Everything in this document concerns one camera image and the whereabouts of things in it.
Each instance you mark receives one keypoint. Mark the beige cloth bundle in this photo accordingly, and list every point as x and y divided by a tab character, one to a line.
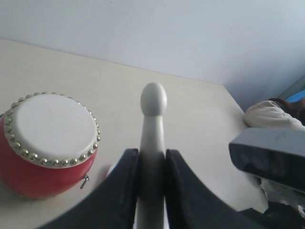
277	113

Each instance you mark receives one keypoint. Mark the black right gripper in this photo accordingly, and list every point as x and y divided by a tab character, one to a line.
277	216

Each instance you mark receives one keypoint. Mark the white drumstick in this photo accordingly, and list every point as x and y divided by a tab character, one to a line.
150	204

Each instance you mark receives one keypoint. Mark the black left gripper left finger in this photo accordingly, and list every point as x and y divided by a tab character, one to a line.
111	205

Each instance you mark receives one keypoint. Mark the small red drum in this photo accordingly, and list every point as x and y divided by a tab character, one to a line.
48	143

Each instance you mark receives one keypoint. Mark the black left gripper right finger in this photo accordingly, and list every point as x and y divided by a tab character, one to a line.
191	205

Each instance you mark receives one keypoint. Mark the white plastic tray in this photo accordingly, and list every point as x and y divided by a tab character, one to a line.
111	168

